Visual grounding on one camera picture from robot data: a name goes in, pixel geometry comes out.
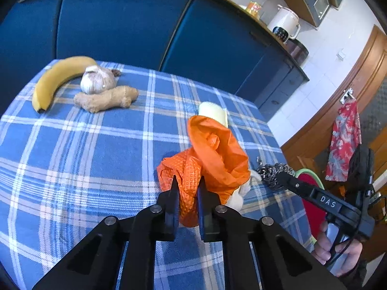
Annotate red floral cloth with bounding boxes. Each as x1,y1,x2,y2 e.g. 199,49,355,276
325,99,361,182

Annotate right hand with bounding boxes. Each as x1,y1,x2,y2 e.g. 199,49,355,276
312,220,364,278

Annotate garlic bulb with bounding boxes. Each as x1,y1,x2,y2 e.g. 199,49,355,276
80,65,117,95

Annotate blue kitchen cabinets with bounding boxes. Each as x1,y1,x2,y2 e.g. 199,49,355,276
1,0,308,119

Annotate yellow tin can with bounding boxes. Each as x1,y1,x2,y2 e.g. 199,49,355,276
245,1,262,18

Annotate blue plaid tablecloth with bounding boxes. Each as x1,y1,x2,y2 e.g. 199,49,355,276
0,59,317,290

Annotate ginger root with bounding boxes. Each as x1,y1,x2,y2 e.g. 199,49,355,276
74,86,139,113

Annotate yellow banana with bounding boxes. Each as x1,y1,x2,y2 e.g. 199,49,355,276
32,56,97,113

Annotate steel wool scrubber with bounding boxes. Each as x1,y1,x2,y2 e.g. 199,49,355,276
256,156,296,191

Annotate white electric kettle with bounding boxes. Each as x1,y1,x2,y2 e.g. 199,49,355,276
268,5,300,43

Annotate orange mesh net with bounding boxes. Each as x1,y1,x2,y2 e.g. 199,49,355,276
157,147,205,227

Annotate red bucket green rim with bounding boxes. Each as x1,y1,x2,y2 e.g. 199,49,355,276
295,168,326,240

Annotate yellow white sponge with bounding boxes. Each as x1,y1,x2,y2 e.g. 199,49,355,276
198,101,228,127

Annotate white tissue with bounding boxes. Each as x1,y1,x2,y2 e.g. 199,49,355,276
226,170,262,211

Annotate orange plastic bag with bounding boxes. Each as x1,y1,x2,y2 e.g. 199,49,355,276
188,115,251,203

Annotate dark rice cooker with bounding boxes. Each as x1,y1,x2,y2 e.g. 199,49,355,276
285,39,309,65

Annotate wooden door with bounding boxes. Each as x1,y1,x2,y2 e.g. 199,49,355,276
281,26,386,196

